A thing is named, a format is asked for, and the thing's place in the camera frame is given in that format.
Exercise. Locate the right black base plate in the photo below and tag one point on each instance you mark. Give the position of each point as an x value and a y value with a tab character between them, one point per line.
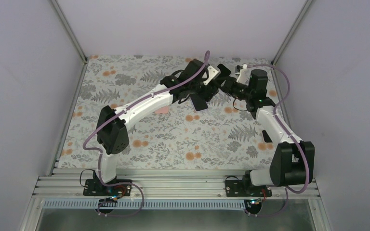
240	188

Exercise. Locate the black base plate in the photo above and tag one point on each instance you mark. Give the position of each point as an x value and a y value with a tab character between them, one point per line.
240	188
93	187

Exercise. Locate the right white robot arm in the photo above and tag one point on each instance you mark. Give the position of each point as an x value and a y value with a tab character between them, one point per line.
293	161

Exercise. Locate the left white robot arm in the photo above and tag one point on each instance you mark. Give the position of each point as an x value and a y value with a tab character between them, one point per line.
113	125

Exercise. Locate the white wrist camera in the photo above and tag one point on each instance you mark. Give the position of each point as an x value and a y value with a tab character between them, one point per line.
210	74
241	72

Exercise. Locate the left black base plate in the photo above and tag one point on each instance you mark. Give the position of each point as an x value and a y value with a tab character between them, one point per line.
93	187

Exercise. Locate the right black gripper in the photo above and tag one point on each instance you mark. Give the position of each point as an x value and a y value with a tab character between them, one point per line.
229	82

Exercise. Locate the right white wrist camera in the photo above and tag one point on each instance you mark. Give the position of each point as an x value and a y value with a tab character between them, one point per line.
241	72

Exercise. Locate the black phone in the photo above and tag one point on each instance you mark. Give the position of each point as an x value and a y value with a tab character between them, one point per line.
198	103
266	137

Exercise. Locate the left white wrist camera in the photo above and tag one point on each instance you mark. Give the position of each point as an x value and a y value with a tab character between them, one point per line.
210	74

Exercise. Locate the grey slotted cable duct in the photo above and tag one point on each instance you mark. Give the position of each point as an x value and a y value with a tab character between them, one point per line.
131	204

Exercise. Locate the aluminium rail frame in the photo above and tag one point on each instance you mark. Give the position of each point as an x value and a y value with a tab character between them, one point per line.
283	211

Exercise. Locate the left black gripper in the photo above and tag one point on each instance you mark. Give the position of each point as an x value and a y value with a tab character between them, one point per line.
208	93

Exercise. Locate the floral table mat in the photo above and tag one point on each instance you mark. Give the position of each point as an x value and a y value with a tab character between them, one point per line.
225	136

